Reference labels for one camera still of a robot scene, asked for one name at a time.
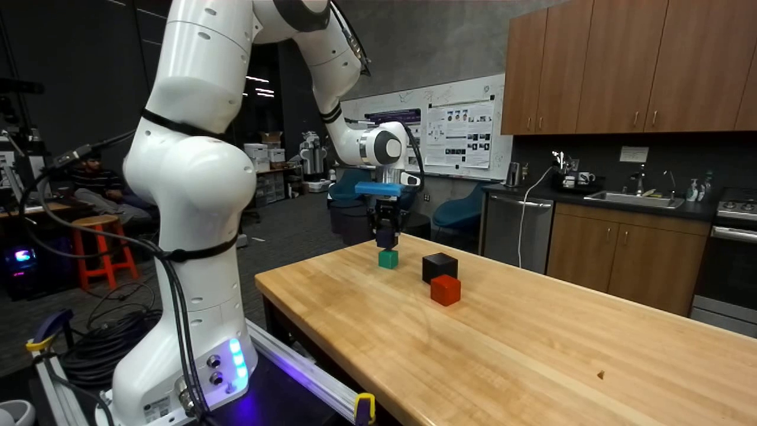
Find steel sink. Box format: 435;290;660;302
584;189;685;209

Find whiteboard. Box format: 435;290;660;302
339;73;515;182

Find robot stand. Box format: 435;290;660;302
26;318;377;426

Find orange block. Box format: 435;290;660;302
430;274;462;308

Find teal chair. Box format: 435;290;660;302
328;168;374;209
431;182;490;238

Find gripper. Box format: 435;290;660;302
368;197;410;244

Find yellow and blue clamp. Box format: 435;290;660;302
25;308;76;354
353;392;377;426

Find wooden base cabinets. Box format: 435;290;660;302
545;202;711;318

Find shelf with boxes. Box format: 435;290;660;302
243;131;303;206

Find white cable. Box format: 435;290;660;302
517;166;554;269

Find black utensil holder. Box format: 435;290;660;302
551;151;579;191

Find orange stool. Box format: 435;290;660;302
70;214;141;292

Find wooden wall cabinets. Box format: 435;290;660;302
500;0;757;136

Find person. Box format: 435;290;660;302
69;152;156;230

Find computer with glowing lights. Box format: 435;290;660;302
2;244;41;280

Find black block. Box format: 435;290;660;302
422;252;460;285

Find grey background robot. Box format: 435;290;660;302
298;131;328;176

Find stove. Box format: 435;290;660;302
690;188;757;339

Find steel dishwasher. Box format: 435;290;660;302
481;192;555;275

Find coil of black cable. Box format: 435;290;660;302
58;306;164;392

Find white poster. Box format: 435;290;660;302
424;101;495;170

